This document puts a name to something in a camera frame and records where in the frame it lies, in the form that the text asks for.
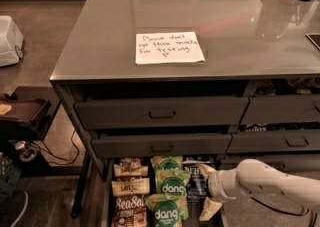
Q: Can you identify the white appliance on floor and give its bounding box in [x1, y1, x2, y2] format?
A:
[0, 15, 23, 67]

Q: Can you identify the brown sea salt snack bag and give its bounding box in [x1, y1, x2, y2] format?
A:
[111, 195, 148, 227]

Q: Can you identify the green dang bag back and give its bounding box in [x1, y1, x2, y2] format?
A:
[151, 156, 183, 170]

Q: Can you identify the open bottom left drawer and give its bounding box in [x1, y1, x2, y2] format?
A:
[101, 156, 230, 227]

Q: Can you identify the green dang bag middle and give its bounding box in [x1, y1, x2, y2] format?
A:
[155, 169, 191, 195]

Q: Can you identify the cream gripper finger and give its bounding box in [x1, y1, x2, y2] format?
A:
[199, 197, 222, 221]
[198, 164, 216, 179]

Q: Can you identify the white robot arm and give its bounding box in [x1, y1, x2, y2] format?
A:
[197, 159, 320, 221]

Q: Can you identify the black floor cable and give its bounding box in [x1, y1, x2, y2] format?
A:
[249, 197, 319, 227]

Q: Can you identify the green plastic crate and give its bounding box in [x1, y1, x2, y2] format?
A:
[0, 152, 21, 196]

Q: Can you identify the middle left drawer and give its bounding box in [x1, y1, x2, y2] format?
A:
[92, 133, 231, 159]

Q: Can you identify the dark grey drawer cabinet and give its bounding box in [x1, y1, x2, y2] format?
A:
[49, 0, 320, 220]

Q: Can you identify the top left drawer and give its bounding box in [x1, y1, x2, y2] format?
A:
[75, 97, 249, 130]

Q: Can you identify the green dang bag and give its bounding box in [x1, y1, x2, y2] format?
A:
[155, 169, 191, 195]
[151, 156, 183, 170]
[145, 193, 188, 227]

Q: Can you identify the cream snack bag back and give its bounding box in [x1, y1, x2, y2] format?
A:
[114, 164, 148, 177]

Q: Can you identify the black tray cart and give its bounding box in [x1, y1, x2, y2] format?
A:
[0, 94, 51, 139]

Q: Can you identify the middle right drawer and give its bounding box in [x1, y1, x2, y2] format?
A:
[227, 130, 320, 154]

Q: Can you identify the blue kettle chip bag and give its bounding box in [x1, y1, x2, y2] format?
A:
[183, 158, 209, 203]

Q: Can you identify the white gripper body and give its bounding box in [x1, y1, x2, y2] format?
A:
[208, 169, 238, 203]

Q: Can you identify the shoe with white sole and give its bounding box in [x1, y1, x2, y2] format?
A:
[0, 191, 29, 227]

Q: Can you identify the top right drawer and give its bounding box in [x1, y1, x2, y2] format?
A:
[241, 95, 320, 124]

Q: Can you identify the green dang bag front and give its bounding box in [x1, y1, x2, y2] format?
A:
[145, 193, 188, 227]

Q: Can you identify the white handwritten paper note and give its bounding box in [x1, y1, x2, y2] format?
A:
[135, 32, 205, 65]

